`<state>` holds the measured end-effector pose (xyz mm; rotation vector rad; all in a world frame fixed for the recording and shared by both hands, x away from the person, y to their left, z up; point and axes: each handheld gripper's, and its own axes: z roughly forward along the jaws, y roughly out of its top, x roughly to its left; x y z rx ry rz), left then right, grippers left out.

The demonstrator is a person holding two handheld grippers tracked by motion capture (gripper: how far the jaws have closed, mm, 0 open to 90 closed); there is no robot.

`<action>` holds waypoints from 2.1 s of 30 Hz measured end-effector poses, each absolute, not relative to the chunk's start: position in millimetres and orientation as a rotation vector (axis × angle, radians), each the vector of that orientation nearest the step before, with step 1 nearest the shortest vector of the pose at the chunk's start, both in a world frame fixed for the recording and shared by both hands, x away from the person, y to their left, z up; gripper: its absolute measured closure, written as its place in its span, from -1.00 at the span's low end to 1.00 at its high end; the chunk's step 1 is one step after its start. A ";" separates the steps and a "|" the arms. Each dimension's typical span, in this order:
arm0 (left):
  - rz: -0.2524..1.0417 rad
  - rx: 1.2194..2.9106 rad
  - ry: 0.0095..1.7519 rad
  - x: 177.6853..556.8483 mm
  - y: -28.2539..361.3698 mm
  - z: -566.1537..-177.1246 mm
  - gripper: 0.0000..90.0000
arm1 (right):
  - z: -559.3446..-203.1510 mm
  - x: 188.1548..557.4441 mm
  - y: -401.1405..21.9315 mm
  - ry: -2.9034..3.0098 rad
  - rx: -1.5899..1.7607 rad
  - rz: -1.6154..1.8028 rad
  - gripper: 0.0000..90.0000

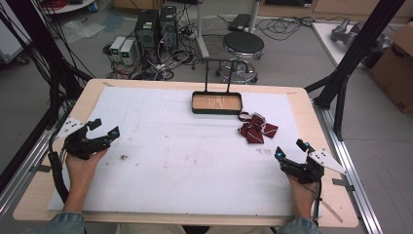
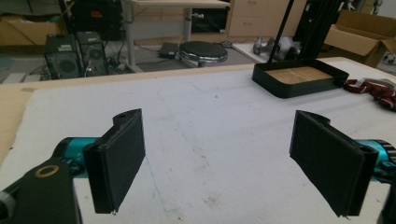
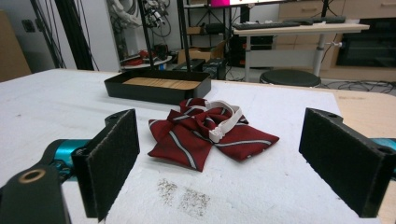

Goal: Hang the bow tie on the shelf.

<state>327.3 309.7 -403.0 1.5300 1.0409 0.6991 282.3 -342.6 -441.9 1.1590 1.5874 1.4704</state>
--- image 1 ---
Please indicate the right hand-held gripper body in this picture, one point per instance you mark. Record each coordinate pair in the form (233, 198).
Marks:
(303, 169)

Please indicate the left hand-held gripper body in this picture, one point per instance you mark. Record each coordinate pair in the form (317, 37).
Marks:
(81, 146)

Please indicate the dark red striped bow tie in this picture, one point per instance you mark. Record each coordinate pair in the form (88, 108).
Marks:
(256, 128)

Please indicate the black tray rack wooden base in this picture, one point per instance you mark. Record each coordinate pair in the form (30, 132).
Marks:
(217, 102)

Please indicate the person's left hand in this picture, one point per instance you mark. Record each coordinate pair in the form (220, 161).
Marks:
(79, 169)

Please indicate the person's right hand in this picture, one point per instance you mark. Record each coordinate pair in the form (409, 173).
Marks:
(302, 193)

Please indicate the wooden table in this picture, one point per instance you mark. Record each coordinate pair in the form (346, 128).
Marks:
(328, 198)

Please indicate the grey tape strip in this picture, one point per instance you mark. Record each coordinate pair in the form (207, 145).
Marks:
(343, 184)
(41, 168)

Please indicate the white foam mat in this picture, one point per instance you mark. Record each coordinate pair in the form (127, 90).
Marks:
(181, 152)

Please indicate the white power supply unit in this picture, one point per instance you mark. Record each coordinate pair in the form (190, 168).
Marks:
(117, 48)
(128, 52)

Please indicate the black computer tower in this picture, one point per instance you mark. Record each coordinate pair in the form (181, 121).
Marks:
(168, 27)
(147, 32)

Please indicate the black round stool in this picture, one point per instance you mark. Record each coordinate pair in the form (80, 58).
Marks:
(243, 44)

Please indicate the brown cardboard box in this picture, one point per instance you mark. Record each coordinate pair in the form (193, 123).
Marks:
(394, 70)

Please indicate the grey desk leg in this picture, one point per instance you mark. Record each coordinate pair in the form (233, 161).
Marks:
(201, 29)

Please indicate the black flat floor device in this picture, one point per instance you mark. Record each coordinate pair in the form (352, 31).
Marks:
(241, 22)

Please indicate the aluminium rail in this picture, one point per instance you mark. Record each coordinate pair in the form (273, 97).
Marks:
(350, 169)
(22, 175)

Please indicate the black metal frame strut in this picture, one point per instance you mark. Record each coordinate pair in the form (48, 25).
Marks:
(354, 55)
(39, 52)

